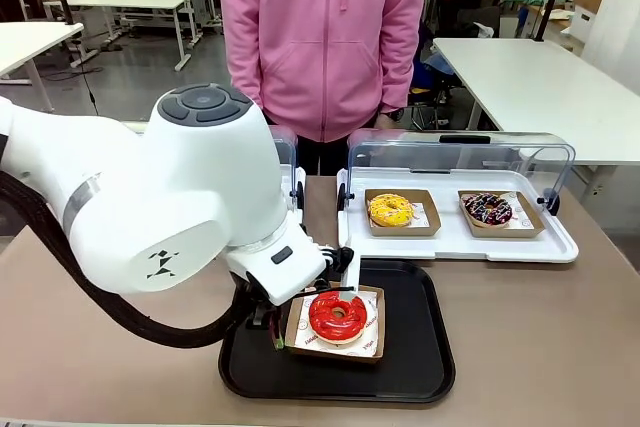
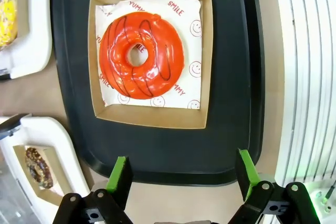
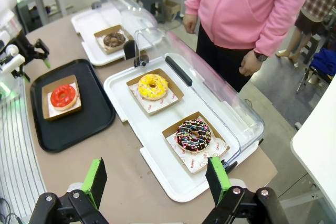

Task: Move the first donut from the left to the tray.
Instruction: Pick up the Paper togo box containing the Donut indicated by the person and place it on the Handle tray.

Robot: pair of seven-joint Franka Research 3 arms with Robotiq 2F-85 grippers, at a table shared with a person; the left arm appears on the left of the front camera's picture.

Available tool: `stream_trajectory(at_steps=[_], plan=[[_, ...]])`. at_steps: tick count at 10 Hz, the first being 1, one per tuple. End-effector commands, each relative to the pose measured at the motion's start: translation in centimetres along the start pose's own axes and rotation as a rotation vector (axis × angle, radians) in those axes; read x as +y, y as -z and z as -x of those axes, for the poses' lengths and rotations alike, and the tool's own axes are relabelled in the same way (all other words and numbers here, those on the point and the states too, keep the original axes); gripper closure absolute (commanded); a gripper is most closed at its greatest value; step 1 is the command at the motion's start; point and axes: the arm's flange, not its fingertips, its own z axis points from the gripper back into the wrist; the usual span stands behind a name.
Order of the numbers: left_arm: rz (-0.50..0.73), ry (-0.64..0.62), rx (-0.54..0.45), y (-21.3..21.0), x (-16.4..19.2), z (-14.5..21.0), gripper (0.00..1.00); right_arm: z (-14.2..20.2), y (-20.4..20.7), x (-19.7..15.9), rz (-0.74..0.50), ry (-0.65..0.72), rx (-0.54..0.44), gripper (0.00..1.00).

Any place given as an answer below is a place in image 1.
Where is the black serving tray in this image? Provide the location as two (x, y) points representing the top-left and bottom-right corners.
(218, 256), (457, 404)

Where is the left white display case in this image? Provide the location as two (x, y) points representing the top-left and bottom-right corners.
(268, 125), (300, 189)

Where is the red glazed donut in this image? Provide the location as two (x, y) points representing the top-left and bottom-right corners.
(307, 290), (370, 347)

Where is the white storage box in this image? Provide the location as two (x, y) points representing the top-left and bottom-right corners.
(568, 3), (597, 46)

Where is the person in pink hoodie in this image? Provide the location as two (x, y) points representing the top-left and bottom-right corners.
(217, 0), (429, 176)

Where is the brown cardboard donut box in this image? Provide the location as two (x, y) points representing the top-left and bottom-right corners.
(457, 189), (547, 240)
(273, 283), (387, 366)
(363, 188), (443, 239)

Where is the large white table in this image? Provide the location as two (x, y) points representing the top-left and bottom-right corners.
(431, 36), (640, 167)

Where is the chocolate sprinkled donut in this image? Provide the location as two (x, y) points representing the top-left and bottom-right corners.
(461, 192), (514, 228)

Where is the white bench table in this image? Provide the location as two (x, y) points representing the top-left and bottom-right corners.
(43, 0), (193, 72)

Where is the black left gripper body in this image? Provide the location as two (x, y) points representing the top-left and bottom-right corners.
(232, 270), (282, 332)

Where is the clear display lid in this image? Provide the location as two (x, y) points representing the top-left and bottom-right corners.
(346, 130), (577, 216)

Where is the black left arm cable sleeve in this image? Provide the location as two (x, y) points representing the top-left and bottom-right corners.
(0, 171), (251, 351)

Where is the white table with black pole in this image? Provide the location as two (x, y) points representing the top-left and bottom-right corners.
(0, 21), (86, 114)

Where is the yellow glazed donut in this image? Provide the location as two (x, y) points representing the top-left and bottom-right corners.
(367, 191), (414, 228)

